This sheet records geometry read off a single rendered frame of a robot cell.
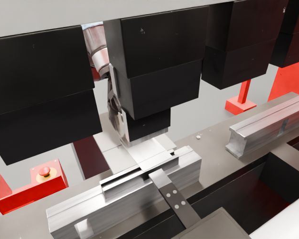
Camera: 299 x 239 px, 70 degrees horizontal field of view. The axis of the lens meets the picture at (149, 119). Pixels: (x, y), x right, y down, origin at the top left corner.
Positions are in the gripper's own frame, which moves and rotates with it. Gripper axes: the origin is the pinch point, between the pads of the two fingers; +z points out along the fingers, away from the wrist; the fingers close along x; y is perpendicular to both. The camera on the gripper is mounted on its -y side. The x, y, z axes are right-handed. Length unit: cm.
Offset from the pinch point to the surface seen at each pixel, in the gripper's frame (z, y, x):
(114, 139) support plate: -2.1, -3.5, -5.2
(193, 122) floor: 16, -135, 113
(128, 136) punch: -1.9, 14.6, -6.7
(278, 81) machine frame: 3, -13, 84
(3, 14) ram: -18.7, 32.3, -19.5
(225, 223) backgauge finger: 17.8, 24.9, -0.1
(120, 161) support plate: 3.5, 3.0, -7.5
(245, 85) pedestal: 1, -101, 166
